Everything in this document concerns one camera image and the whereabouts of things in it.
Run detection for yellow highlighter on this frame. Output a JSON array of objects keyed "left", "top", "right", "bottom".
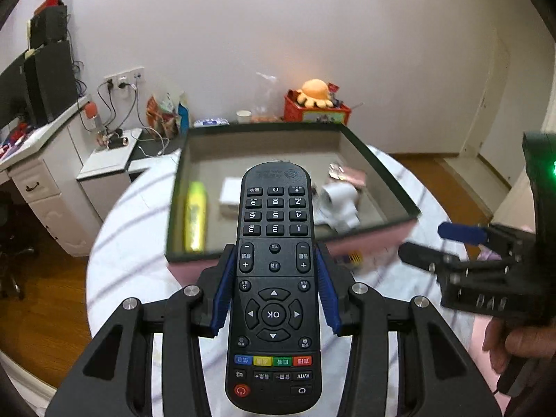
[{"left": 184, "top": 181, "right": 209, "bottom": 253}]

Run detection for person's right hand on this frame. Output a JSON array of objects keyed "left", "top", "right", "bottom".
[{"left": 482, "top": 318, "right": 556, "bottom": 371}]

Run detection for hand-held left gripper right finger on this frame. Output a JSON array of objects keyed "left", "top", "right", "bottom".
[{"left": 315, "top": 243, "right": 505, "bottom": 417}]

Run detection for white side table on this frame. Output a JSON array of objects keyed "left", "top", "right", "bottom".
[{"left": 77, "top": 128, "right": 145, "bottom": 223}]

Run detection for white wall charger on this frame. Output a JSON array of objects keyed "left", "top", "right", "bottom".
[{"left": 219, "top": 175, "right": 244, "bottom": 216}]

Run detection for red-capped clear bottle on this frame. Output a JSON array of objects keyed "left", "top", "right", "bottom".
[{"left": 84, "top": 101, "right": 103, "bottom": 133}]

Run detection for orange octopus plush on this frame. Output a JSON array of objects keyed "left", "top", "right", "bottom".
[{"left": 297, "top": 79, "right": 338, "bottom": 107}]

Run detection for white quilted tablecloth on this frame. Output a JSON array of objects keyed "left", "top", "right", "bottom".
[{"left": 85, "top": 147, "right": 475, "bottom": 417}]

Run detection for black office chair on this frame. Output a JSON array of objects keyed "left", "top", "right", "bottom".
[{"left": 0, "top": 190, "right": 36, "bottom": 301}]

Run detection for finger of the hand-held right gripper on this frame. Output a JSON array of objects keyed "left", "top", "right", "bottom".
[
  {"left": 438, "top": 221, "right": 490, "bottom": 245},
  {"left": 397, "top": 242, "right": 468, "bottom": 276}
]

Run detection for black computer tower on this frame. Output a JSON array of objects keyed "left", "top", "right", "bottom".
[{"left": 23, "top": 40, "right": 80, "bottom": 125}]

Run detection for white wall power outlet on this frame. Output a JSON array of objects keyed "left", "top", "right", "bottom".
[{"left": 103, "top": 66, "right": 145, "bottom": 90}]

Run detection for black remote control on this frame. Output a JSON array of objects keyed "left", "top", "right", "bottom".
[{"left": 224, "top": 161, "right": 323, "bottom": 414}]

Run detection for black power cable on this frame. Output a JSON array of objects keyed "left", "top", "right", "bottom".
[{"left": 97, "top": 79, "right": 145, "bottom": 133}]

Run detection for red printed box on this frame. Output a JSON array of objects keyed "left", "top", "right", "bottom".
[{"left": 284, "top": 91, "right": 352, "bottom": 125}]

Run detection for white door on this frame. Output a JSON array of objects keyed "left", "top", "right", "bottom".
[{"left": 459, "top": 30, "right": 512, "bottom": 158}]

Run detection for white desk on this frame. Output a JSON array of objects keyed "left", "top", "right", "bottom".
[{"left": 0, "top": 95, "right": 104, "bottom": 258}]

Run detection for colourful snack bags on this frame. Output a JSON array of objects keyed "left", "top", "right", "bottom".
[{"left": 146, "top": 91, "right": 190, "bottom": 138}]

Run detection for clear plastic bag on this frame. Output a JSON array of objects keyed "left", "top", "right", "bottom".
[{"left": 254, "top": 71, "right": 279, "bottom": 119}]

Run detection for black computer monitor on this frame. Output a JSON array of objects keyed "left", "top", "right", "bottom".
[{"left": 0, "top": 51, "right": 27, "bottom": 132}]

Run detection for pink packet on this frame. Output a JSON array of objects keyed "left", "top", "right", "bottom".
[{"left": 328, "top": 162, "right": 368, "bottom": 190}]

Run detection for black and pink storage box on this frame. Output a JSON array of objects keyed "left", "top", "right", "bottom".
[{"left": 165, "top": 122, "right": 422, "bottom": 288}]

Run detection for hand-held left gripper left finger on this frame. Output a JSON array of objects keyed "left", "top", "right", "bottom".
[{"left": 46, "top": 243, "right": 238, "bottom": 417}]

